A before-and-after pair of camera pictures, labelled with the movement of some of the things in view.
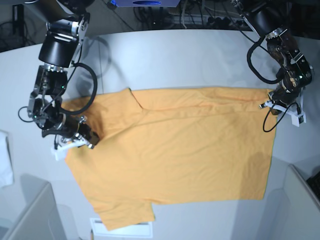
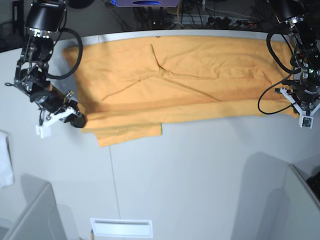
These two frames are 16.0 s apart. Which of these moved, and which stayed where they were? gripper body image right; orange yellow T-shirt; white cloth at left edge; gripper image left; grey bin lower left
Moved: gripper body image right; gripper image left; orange yellow T-shirt
Stayed: grey bin lower left; white cloth at left edge
